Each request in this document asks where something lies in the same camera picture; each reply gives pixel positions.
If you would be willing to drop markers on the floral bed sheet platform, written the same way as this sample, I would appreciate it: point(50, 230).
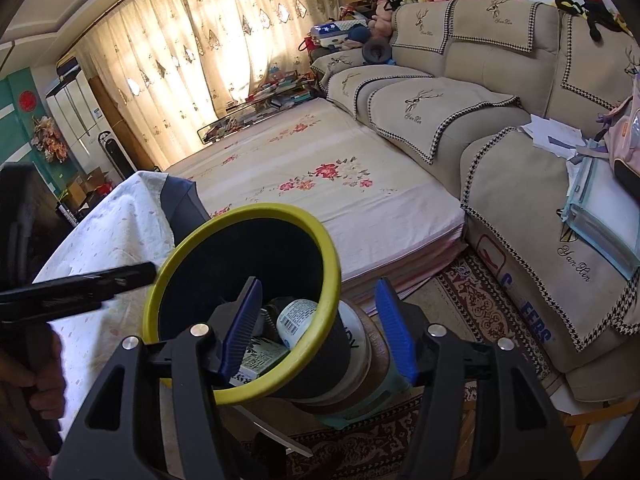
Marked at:
point(386, 215)

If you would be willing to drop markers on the yellow rimmed black trash bin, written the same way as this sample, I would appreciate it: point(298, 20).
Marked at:
point(232, 267)

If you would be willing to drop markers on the white yogurt tub with label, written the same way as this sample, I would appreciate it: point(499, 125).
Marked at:
point(294, 319)

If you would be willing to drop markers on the patterned floor rug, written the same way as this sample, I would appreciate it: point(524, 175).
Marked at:
point(376, 447)

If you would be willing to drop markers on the cream embroidered curtains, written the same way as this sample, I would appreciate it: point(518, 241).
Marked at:
point(173, 66)

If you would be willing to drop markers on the tall white green carton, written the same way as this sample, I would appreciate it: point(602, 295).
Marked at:
point(260, 356)

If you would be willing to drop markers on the artificial flower wall decoration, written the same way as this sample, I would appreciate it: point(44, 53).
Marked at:
point(48, 140)

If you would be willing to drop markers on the papers and folders on sofa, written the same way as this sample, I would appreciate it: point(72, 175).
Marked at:
point(597, 208)

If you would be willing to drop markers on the black tower fan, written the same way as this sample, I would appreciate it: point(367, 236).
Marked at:
point(116, 154)

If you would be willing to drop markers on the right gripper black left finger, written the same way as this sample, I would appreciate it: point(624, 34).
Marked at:
point(154, 399)

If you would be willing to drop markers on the person's left hand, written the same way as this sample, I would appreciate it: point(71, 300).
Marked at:
point(49, 398)

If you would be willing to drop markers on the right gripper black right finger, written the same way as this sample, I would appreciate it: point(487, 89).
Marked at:
point(517, 432)

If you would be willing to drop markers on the beige sectional sofa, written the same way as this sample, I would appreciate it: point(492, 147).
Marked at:
point(467, 77)

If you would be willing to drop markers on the teal stool under bin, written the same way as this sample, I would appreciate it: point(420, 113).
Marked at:
point(371, 382)

